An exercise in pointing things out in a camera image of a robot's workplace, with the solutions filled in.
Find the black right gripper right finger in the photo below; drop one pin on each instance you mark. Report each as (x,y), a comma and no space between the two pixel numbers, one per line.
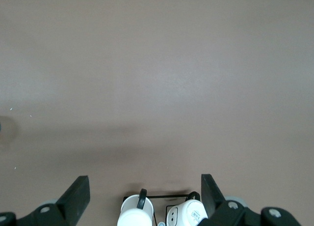
(213,206)

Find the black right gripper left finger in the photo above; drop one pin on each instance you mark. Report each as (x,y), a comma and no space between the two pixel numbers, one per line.
(71,206)

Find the white mug with face print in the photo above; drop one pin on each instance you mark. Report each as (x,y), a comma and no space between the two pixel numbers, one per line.
(186,211)
(135,216)

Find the brown table cover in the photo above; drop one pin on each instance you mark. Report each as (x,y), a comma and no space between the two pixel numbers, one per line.
(157,64)

